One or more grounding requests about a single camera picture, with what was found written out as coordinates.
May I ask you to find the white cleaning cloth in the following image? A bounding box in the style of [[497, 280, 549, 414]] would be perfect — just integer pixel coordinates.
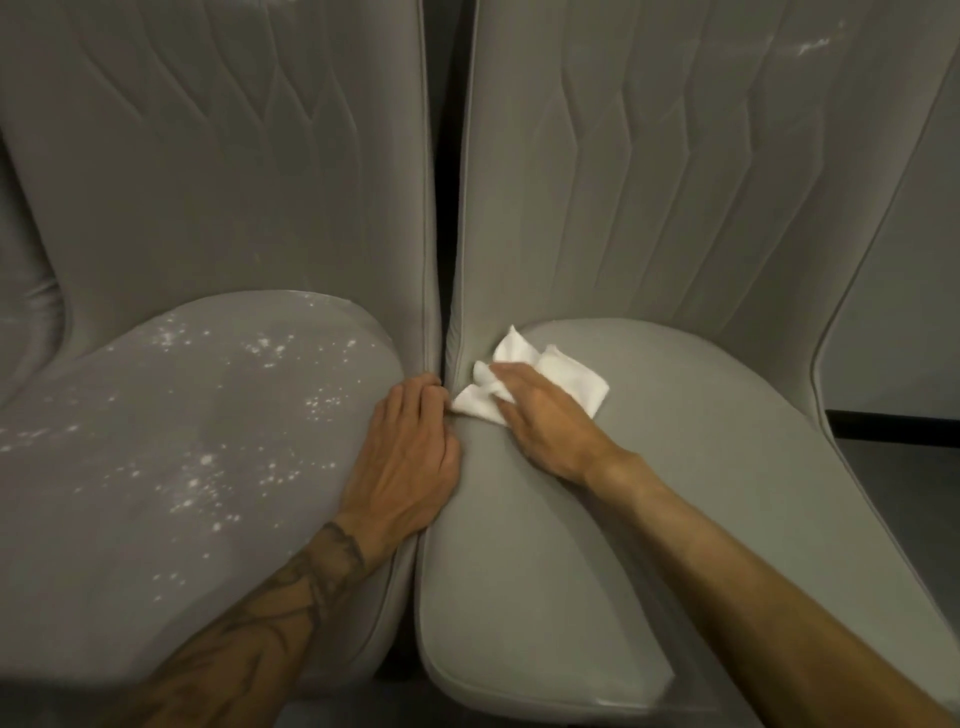
[[449, 324, 610, 427]]

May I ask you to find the person's left forearm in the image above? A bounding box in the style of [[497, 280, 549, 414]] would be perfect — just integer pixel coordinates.
[[104, 521, 406, 728]]

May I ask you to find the person's right hand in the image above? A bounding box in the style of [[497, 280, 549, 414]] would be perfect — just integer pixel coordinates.
[[489, 362, 631, 489]]

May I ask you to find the grey padded chair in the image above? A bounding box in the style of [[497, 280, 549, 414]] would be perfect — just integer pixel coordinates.
[[0, 0, 451, 706], [0, 134, 67, 406], [416, 0, 960, 728]]

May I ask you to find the person's right forearm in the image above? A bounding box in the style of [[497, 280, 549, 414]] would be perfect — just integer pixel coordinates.
[[592, 449, 960, 728]]

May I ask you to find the person's left hand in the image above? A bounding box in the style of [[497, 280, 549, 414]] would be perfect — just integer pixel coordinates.
[[333, 373, 461, 560]]

